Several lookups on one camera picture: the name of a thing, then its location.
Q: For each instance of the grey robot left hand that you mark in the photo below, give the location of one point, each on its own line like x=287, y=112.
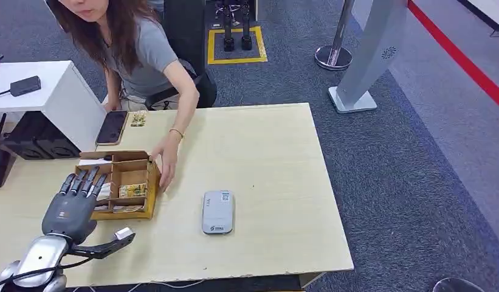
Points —
x=70, y=215

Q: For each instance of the person's left hand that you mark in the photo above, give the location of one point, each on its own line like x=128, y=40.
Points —
x=168, y=161

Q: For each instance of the wooden card box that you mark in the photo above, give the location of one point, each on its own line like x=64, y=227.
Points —
x=130, y=173

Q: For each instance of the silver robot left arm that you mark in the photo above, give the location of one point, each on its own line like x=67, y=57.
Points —
x=39, y=258

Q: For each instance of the white card stack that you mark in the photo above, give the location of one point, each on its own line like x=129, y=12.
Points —
x=105, y=192

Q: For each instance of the gold printed card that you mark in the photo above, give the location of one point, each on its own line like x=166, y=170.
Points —
x=132, y=190

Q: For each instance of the small gold card pack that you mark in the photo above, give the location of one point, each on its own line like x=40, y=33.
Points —
x=138, y=119

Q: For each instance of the white card in box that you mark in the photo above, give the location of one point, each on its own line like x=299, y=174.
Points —
x=94, y=162

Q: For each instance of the flat card in box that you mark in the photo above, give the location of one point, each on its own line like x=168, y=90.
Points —
x=128, y=208

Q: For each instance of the black smartphone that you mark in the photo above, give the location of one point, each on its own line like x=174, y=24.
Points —
x=112, y=127

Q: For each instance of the grey card reader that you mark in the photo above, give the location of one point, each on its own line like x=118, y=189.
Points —
x=218, y=212

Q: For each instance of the black computer case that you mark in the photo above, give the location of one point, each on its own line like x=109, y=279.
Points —
x=35, y=139

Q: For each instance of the person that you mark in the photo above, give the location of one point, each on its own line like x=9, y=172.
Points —
x=148, y=56

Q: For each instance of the yellow floor tape square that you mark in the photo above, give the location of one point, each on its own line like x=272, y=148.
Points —
x=211, y=52

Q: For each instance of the black office chair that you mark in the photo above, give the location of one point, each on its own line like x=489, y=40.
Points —
x=189, y=44

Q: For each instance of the white side desk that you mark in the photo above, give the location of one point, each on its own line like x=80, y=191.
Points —
x=60, y=96

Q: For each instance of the black power adapter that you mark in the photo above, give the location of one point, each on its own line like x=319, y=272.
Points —
x=25, y=86

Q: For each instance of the black robot legs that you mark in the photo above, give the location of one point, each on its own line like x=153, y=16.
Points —
x=235, y=24

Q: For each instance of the silver kiosk stand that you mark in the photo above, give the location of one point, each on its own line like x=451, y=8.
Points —
x=370, y=52

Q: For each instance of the black round base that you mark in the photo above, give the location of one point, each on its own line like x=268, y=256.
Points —
x=456, y=287

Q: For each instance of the white platform black edge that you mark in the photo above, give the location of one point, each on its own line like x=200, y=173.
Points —
x=490, y=10

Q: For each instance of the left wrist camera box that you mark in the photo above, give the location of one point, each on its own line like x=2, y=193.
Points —
x=104, y=246

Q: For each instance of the chrome stanchion post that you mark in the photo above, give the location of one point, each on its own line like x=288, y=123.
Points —
x=333, y=56

